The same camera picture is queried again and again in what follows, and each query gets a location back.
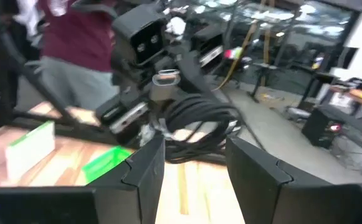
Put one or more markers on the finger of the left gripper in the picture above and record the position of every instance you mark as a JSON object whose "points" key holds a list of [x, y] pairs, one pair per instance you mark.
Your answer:
{"points": [[135, 98], [193, 74]]}

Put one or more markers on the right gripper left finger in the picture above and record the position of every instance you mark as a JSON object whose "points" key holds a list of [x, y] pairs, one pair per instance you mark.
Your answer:
{"points": [[137, 186]]}

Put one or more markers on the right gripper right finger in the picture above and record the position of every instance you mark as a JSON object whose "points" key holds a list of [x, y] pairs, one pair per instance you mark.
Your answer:
{"points": [[261, 193]]}

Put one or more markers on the white box with green edge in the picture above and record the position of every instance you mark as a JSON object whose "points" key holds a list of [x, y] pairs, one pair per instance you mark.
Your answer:
{"points": [[28, 152]]}

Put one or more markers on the green plastic basket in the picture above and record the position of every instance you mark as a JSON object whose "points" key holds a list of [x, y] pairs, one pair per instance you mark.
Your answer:
{"points": [[106, 161]]}

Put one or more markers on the person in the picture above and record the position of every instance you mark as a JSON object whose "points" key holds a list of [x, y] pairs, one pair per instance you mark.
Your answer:
{"points": [[74, 37]]}

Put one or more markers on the black speaker box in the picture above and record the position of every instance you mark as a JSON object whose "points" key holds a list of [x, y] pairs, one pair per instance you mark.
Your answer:
{"points": [[321, 127]]}

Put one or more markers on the black aluminium table frame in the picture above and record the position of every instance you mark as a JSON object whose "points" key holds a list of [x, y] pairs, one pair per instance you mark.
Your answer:
{"points": [[74, 129]]}

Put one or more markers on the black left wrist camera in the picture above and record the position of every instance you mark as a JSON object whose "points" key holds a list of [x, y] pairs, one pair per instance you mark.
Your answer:
{"points": [[140, 34]]}

